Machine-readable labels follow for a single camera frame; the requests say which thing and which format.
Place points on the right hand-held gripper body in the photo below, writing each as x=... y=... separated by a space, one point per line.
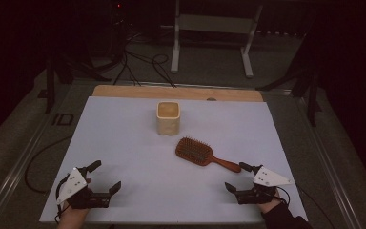
x=267 y=178

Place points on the white table sheet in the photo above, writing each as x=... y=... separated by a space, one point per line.
x=171 y=184

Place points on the black metal stand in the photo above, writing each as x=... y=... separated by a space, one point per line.
x=311 y=95
x=50 y=82

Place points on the white metal stand frame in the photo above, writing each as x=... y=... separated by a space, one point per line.
x=214 y=24

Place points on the person's right hand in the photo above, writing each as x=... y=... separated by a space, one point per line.
x=268 y=206

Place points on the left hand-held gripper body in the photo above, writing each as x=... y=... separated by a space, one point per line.
x=76 y=186

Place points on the cream square cup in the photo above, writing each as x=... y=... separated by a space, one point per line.
x=168 y=119

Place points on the person's left hand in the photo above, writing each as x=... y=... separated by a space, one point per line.
x=73 y=214

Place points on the aluminium floor rail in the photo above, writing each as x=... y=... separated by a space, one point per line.
x=19 y=165
x=327 y=159

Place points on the brown wooden paddle hairbrush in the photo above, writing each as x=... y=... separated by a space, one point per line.
x=200 y=153

